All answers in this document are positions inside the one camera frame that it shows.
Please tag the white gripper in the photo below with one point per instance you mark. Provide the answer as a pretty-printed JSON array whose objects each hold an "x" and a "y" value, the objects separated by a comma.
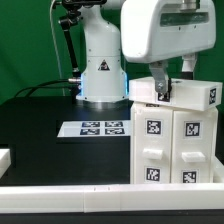
[{"x": 155, "y": 30}]

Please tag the white cabinet top block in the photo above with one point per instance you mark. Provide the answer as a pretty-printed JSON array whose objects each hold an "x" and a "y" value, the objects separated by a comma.
[{"x": 185, "y": 94}]

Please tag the white door panel with knob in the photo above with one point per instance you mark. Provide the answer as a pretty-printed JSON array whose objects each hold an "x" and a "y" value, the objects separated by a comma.
[{"x": 193, "y": 146}]

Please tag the white cabinet body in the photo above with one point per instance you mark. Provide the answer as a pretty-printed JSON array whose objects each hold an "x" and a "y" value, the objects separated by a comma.
[{"x": 169, "y": 145}]

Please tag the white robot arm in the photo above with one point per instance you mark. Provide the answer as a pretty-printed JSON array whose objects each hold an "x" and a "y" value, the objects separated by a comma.
[{"x": 103, "y": 81}]

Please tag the white right fence bar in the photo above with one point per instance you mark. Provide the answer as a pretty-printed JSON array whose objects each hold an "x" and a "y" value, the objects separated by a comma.
[{"x": 218, "y": 176}]

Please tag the white fence bar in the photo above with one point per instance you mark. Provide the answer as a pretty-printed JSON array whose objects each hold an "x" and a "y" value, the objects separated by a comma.
[
  {"x": 218, "y": 176},
  {"x": 111, "y": 198}
]

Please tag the white front fence bar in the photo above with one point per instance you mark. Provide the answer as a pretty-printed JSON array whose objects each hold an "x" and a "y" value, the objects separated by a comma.
[{"x": 111, "y": 198}]

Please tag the white left fence block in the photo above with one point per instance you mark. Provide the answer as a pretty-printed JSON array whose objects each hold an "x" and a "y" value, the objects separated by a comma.
[{"x": 5, "y": 161}]

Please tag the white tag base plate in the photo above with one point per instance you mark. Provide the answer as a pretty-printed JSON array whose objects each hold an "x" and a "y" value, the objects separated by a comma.
[{"x": 75, "y": 129}]

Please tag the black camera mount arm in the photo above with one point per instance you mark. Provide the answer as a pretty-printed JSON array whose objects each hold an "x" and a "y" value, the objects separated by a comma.
[{"x": 72, "y": 17}]

